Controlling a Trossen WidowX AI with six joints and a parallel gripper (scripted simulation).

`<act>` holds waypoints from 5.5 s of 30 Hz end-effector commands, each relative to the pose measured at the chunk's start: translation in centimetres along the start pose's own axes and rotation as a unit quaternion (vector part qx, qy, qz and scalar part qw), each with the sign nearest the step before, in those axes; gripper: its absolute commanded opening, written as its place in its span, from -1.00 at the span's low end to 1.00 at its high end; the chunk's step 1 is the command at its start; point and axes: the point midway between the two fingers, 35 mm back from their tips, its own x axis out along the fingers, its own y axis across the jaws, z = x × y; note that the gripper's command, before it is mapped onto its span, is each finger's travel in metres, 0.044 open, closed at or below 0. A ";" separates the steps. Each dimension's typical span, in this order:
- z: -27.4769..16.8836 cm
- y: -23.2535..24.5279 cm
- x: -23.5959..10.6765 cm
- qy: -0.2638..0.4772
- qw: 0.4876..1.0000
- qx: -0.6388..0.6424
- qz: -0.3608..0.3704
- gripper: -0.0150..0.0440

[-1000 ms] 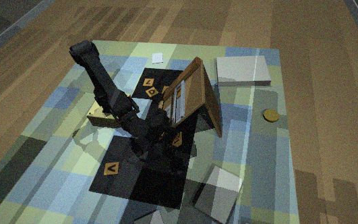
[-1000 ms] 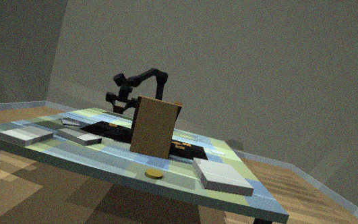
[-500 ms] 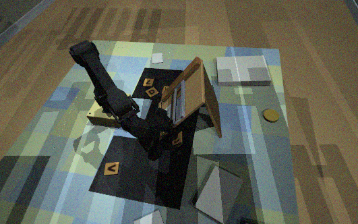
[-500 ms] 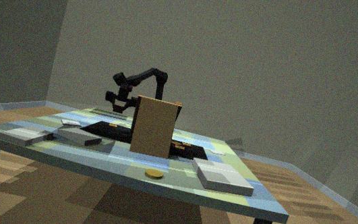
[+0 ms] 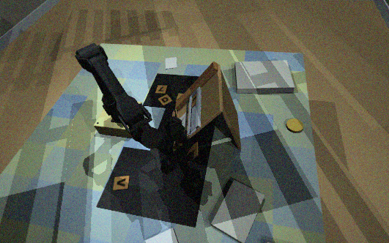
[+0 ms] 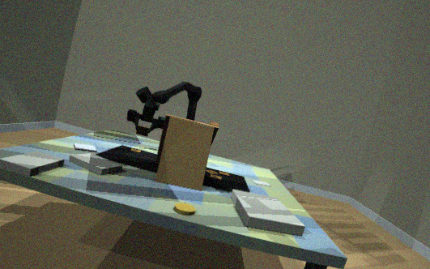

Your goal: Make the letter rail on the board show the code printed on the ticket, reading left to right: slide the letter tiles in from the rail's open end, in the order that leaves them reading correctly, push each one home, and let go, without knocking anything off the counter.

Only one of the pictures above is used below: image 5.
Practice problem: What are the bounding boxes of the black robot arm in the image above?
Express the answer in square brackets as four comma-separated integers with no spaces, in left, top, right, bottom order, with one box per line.
[75,43,185,149]

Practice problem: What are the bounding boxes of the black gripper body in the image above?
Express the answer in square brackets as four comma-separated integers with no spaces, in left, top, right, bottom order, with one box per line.
[156,141,178,174]

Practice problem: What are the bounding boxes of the yellow round disc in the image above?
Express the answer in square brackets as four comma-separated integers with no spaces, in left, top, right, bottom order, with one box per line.
[286,119,303,132]

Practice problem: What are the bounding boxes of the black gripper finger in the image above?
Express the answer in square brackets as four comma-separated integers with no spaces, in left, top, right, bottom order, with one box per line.
[177,152,193,162]
[175,135,194,146]

